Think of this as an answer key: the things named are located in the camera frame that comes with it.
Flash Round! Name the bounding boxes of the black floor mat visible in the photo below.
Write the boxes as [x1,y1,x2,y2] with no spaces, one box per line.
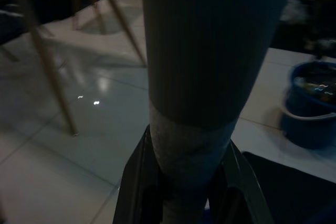
[240,151,336,224]

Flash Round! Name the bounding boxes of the grey handled broom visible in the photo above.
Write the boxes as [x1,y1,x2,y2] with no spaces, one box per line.
[140,0,300,224]

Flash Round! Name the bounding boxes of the dark chair wooden legs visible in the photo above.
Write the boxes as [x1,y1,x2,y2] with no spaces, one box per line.
[0,0,79,137]

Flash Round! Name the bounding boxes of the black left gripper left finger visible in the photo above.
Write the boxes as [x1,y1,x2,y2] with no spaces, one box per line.
[112,124,165,224]

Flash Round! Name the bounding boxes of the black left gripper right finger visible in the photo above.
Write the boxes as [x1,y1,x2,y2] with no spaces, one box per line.
[209,140,275,224]

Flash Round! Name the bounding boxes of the blue plastic bucket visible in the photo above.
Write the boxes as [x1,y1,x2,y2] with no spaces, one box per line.
[281,60,336,150]

